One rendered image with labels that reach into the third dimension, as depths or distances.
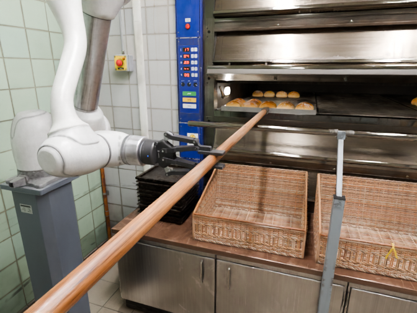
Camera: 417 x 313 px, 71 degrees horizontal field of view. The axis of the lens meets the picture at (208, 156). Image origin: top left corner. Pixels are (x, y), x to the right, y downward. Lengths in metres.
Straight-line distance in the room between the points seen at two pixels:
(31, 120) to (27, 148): 0.10
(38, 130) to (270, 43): 1.22
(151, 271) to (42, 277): 0.56
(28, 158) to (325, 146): 1.45
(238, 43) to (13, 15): 1.17
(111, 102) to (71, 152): 1.45
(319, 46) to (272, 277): 1.19
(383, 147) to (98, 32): 1.49
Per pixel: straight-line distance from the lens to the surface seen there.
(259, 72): 1.60
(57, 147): 0.75
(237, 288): 1.60
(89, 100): 1.28
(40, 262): 1.46
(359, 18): 1.75
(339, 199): 1.23
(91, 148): 0.79
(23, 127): 1.26
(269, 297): 1.59
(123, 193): 2.33
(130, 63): 2.01
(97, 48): 1.21
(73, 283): 0.38
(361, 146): 1.80
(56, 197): 1.32
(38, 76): 1.95
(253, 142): 1.80
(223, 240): 1.55
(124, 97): 2.11
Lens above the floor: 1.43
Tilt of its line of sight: 17 degrees down
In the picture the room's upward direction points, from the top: straight up
